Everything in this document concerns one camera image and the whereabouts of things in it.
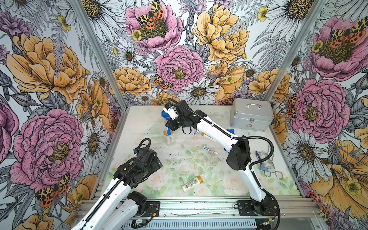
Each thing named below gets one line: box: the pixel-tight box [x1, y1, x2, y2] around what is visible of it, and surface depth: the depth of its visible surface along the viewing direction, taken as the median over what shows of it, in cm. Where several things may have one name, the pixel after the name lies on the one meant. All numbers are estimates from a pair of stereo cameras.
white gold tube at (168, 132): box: [163, 127, 174, 137], surface depth 90 cm
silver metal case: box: [230, 97, 275, 132], surface depth 102 cm
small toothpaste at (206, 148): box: [203, 145, 219, 155], surface depth 98 cm
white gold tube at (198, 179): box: [181, 175, 204, 193], surface depth 83 cm
